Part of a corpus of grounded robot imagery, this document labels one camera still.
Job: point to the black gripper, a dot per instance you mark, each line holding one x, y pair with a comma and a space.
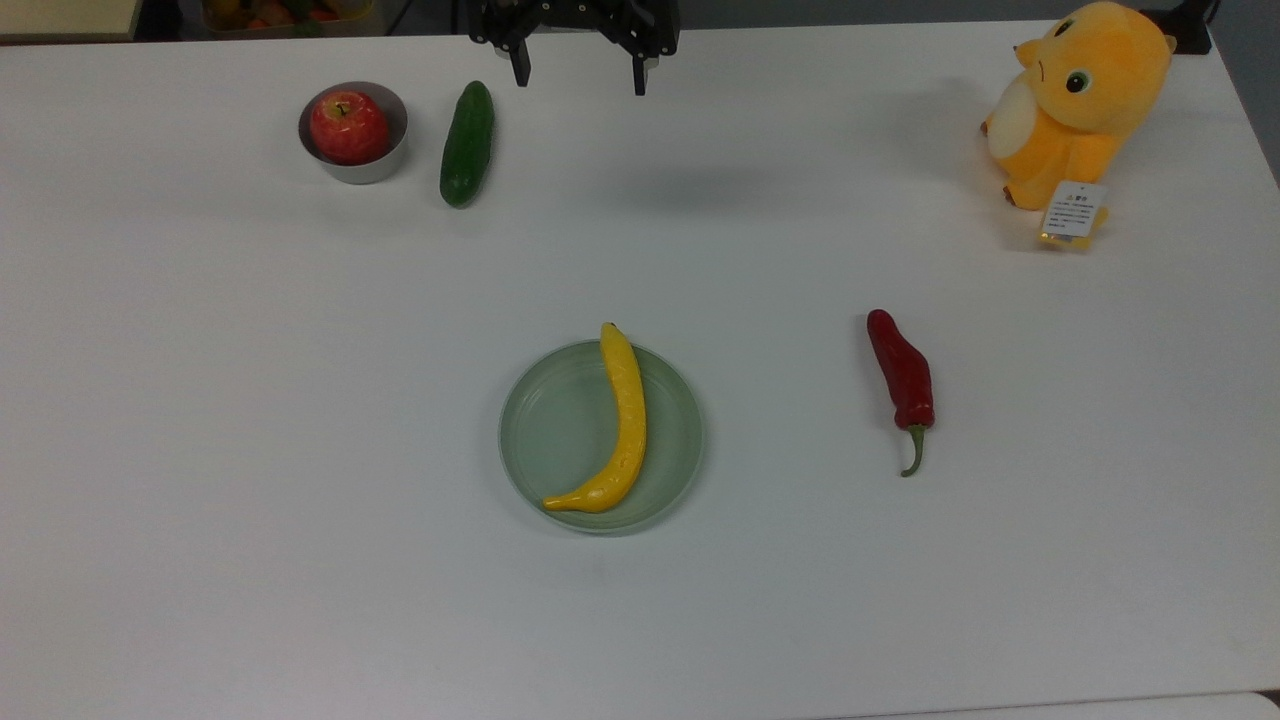
575, 12

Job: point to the yellow banana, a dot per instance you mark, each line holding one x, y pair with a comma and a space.
628, 420

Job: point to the white paper toy tag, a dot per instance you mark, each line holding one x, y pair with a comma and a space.
1073, 212

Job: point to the orange plush toy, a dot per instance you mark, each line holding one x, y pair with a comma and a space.
1085, 90

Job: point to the green cucumber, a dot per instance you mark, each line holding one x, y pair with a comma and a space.
467, 145

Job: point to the red chili pepper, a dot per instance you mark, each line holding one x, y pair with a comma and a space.
903, 375

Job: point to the red apple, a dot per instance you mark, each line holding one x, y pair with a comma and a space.
349, 127

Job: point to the clear box of toy fruit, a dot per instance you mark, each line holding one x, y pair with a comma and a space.
285, 14

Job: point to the grey metal bowl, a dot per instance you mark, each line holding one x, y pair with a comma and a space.
385, 160

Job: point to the beige wooden board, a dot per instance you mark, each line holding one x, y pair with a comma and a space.
65, 18

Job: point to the light green plastic plate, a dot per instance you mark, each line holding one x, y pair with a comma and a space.
565, 435

